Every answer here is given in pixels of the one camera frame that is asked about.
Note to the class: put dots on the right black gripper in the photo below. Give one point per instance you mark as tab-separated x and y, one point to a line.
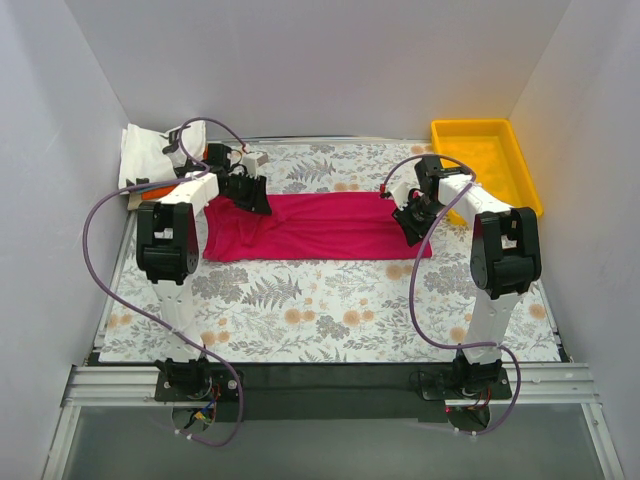
415	215

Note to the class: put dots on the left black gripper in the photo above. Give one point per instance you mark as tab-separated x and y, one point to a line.
245	185

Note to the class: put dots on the magenta t shirt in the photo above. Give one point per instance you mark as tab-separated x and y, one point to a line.
316	226

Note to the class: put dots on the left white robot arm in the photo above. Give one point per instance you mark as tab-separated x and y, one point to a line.
167	251

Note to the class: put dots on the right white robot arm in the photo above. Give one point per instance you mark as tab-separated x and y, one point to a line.
505	257

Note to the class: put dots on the orange folded t shirt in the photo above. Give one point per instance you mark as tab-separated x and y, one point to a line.
156	193

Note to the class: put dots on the floral table mat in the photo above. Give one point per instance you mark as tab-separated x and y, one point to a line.
326	311

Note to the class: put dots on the yellow plastic bin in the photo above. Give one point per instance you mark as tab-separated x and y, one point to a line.
490	147

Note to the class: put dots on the beige folded t shirt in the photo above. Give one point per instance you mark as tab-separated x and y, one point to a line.
135	200

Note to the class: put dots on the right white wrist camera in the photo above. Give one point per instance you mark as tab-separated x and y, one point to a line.
399	193

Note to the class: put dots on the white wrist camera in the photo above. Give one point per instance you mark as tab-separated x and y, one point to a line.
399	193
251	161

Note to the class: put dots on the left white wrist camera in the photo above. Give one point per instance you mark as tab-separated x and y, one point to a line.
251	161

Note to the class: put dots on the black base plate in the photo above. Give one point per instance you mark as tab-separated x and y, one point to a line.
331	391

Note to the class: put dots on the aluminium front rail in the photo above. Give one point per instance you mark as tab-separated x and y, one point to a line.
329	421

